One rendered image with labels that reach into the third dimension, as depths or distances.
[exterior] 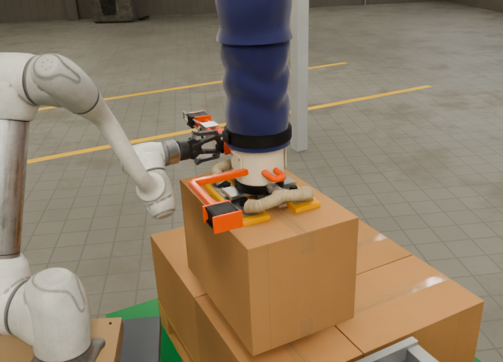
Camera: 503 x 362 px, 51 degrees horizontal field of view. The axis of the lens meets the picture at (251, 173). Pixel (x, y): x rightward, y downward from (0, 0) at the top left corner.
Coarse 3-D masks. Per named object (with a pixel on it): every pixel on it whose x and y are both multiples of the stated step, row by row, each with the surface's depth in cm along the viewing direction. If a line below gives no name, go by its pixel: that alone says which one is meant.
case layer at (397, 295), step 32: (160, 256) 257; (384, 256) 243; (160, 288) 272; (192, 288) 225; (384, 288) 220; (416, 288) 219; (448, 288) 219; (192, 320) 228; (224, 320) 205; (352, 320) 202; (384, 320) 202; (416, 320) 201; (448, 320) 203; (480, 320) 214; (192, 352) 240; (224, 352) 198; (288, 352) 188; (320, 352) 187; (352, 352) 187; (448, 352) 211
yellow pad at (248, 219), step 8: (208, 184) 195; (224, 184) 187; (232, 184) 194; (216, 192) 188; (232, 200) 180; (240, 200) 175; (240, 208) 175; (248, 216) 170; (256, 216) 170; (264, 216) 170; (248, 224) 168
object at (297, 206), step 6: (294, 186) 183; (312, 198) 179; (288, 204) 178; (294, 204) 177; (300, 204) 177; (306, 204) 177; (312, 204) 177; (318, 204) 178; (294, 210) 175; (300, 210) 175; (306, 210) 176
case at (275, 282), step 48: (192, 192) 193; (192, 240) 206; (240, 240) 160; (288, 240) 161; (336, 240) 170; (240, 288) 168; (288, 288) 168; (336, 288) 178; (240, 336) 177; (288, 336) 175
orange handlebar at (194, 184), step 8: (208, 120) 227; (208, 128) 217; (216, 128) 218; (208, 176) 171; (216, 176) 171; (224, 176) 172; (232, 176) 173; (240, 176) 175; (264, 176) 173; (272, 176) 169; (280, 176) 169; (192, 184) 165; (200, 184) 169; (200, 192) 160; (208, 200) 154
